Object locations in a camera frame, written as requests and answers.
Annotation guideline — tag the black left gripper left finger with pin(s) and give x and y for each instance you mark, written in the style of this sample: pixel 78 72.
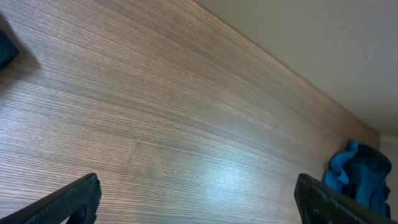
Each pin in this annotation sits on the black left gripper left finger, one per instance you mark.
pixel 76 202

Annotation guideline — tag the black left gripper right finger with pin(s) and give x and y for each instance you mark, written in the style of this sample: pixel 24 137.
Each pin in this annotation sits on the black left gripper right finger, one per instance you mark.
pixel 318 203

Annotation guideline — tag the dark green shorts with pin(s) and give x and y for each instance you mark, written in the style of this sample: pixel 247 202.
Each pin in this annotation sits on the dark green shorts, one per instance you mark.
pixel 8 49

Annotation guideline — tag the blue clothes pile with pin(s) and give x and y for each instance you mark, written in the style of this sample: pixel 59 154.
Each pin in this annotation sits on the blue clothes pile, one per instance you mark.
pixel 360 172

